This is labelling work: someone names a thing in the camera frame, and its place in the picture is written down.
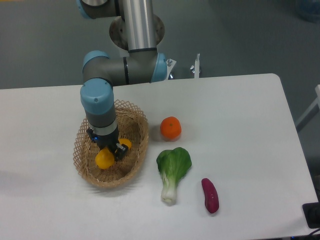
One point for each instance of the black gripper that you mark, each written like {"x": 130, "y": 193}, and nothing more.
{"x": 111, "y": 141}

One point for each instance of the yellow mango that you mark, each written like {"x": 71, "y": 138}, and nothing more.
{"x": 105, "y": 159}

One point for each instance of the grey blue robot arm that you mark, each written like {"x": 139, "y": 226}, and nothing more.
{"x": 144, "y": 64}

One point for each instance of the woven wicker basket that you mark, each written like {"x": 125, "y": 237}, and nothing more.
{"x": 133, "y": 126}

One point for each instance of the orange tangerine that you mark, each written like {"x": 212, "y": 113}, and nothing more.
{"x": 170, "y": 128}

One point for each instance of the green bok choy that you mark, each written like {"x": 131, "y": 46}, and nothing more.
{"x": 173, "y": 165}

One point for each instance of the purple sweet potato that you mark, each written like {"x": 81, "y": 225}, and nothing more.
{"x": 211, "y": 198}

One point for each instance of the black device at table edge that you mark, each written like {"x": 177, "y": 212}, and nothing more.
{"x": 312, "y": 214}

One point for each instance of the white frame at right edge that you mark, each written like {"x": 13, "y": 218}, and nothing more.
{"x": 311, "y": 111}

